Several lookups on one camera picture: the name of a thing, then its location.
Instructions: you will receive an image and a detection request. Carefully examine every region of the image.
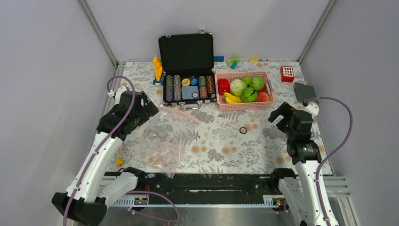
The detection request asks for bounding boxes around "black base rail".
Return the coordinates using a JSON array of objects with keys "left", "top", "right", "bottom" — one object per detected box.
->
[{"left": 114, "top": 168, "right": 297, "bottom": 208}]

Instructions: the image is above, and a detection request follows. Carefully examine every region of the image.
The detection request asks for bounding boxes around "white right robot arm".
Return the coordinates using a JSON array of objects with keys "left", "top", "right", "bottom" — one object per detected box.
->
[{"left": 268, "top": 102, "right": 339, "bottom": 226}]

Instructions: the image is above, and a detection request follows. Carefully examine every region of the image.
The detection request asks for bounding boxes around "red apple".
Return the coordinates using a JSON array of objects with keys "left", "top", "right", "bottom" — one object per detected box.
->
[{"left": 258, "top": 84, "right": 268, "bottom": 93}]

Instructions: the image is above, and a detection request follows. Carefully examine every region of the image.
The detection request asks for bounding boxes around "floral table mat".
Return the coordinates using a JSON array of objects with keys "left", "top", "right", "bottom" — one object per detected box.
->
[{"left": 108, "top": 61, "right": 305, "bottom": 174}]

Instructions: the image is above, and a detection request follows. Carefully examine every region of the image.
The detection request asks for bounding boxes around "yellow triangular frame toy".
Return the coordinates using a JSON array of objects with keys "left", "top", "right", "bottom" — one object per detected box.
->
[{"left": 153, "top": 57, "right": 163, "bottom": 81}]

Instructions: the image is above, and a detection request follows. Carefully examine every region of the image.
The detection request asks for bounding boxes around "clear pink-dotted zip bag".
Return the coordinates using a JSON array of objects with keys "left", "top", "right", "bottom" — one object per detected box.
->
[{"left": 132, "top": 105, "right": 202, "bottom": 178}]

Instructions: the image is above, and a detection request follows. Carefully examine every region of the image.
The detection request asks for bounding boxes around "green arch block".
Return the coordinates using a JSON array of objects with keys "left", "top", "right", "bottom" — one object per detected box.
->
[{"left": 226, "top": 57, "right": 239, "bottom": 66}]

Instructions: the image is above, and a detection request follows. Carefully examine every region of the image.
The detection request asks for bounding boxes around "small yellow cube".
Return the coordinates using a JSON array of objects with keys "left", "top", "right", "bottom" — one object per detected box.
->
[{"left": 115, "top": 158, "right": 125, "bottom": 167}]

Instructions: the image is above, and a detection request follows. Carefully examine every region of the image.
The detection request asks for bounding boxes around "green striped watermelon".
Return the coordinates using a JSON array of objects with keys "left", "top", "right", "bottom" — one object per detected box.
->
[{"left": 241, "top": 87, "right": 258, "bottom": 103}]

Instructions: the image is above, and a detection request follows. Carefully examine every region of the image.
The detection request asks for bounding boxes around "red grid block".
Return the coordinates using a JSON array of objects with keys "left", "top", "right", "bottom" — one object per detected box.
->
[{"left": 280, "top": 65, "right": 295, "bottom": 82}]

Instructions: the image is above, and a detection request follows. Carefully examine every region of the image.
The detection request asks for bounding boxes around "blue base block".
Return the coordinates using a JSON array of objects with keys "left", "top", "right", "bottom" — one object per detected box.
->
[{"left": 152, "top": 79, "right": 164, "bottom": 86}]

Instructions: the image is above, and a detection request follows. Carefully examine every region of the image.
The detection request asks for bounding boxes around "blue rectangular block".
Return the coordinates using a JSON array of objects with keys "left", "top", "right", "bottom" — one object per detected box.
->
[{"left": 213, "top": 56, "right": 224, "bottom": 62}]

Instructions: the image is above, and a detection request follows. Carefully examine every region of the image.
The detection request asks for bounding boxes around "grey studded baseplate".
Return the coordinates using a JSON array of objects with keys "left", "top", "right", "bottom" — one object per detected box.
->
[{"left": 293, "top": 82, "right": 317, "bottom": 103}]

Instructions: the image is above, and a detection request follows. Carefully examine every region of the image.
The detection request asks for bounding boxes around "red bell pepper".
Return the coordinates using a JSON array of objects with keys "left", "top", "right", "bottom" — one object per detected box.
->
[{"left": 217, "top": 79, "right": 231, "bottom": 95}]

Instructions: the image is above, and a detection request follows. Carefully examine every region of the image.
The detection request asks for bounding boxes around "black poker chip case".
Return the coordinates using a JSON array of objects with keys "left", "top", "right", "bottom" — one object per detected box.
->
[{"left": 158, "top": 32, "right": 217, "bottom": 110}]

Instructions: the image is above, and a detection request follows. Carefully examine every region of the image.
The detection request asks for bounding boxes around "small green lime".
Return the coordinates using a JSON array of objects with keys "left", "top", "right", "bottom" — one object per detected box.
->
[{"left": 242, "top": 76, "right": 252, "bottom": 87}]

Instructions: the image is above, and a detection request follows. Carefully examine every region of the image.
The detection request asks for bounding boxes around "teal small block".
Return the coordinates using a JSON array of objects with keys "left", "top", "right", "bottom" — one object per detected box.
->
[{"left": 230, "top": 62, "right": 238, "bottom": 69}]

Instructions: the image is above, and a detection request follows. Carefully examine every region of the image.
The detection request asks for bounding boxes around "green round vegetable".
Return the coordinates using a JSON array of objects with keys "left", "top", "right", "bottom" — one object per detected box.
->
[{"left": 249, "top": 76, "right": 265, "bottom": 91}]

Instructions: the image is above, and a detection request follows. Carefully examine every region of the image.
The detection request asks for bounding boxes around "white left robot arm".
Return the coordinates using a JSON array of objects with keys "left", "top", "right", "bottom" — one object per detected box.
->
[{"left": 52, "top": 87, "right": 159, "bottom": 226}]

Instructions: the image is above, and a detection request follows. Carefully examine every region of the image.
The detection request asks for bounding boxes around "pink plastic basket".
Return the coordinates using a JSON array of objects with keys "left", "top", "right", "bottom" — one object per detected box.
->
[{"left": 215, "top": 71, "right": 276, "bottom": 112}]

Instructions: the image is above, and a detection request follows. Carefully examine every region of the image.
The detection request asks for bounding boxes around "orange peach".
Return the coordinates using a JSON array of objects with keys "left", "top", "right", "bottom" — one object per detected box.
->
[{"left": 256, "top": 92, "right": 270, "bottom": 102}]

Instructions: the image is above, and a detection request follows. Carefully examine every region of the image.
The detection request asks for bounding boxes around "pale green cabbage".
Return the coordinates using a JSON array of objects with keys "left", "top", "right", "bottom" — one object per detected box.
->
[{"left": 230, "top": 79, "right": 247, "bottom": 97}]

